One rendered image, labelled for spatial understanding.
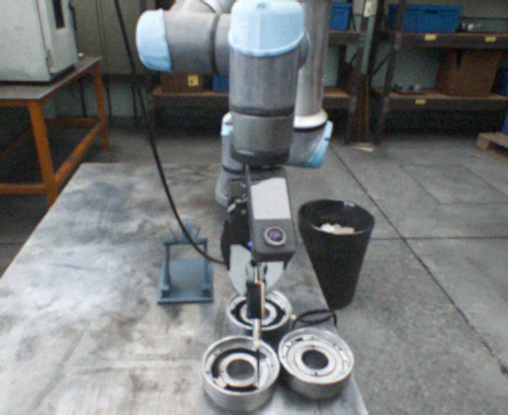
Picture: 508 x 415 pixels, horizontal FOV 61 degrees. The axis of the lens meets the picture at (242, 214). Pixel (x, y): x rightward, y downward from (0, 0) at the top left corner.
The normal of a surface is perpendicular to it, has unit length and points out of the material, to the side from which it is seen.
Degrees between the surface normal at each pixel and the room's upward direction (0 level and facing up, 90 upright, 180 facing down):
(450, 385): 0
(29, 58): 88
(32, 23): 90
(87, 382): 0
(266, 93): 90
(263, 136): 90
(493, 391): 0
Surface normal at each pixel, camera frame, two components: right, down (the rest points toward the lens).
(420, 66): 0.07, 0.47
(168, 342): 0.03, -0.89
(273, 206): 0.08, -0.51
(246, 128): -0.45, 0.40
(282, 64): 0.40, 0.44
